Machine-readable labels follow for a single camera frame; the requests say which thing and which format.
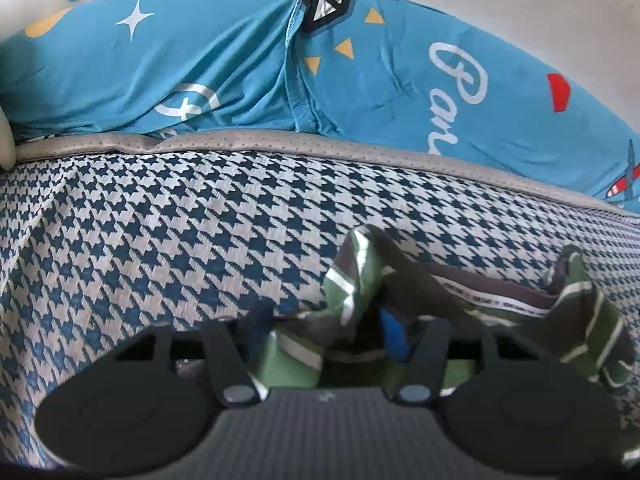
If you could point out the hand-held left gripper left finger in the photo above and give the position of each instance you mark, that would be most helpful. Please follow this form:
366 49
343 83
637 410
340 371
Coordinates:
222 360

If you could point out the blue houndstooth mattress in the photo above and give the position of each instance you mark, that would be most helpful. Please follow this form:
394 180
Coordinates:
150 235

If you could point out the blue printed pillow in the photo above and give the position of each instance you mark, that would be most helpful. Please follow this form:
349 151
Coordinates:
225 60

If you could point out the green grey striped T-shirt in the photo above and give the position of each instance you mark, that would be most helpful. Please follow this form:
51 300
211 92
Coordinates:
450 290

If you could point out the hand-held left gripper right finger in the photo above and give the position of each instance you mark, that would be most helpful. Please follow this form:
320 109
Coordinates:
395 332

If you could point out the white rabbit plush toy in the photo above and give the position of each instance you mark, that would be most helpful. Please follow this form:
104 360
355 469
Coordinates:
5 135

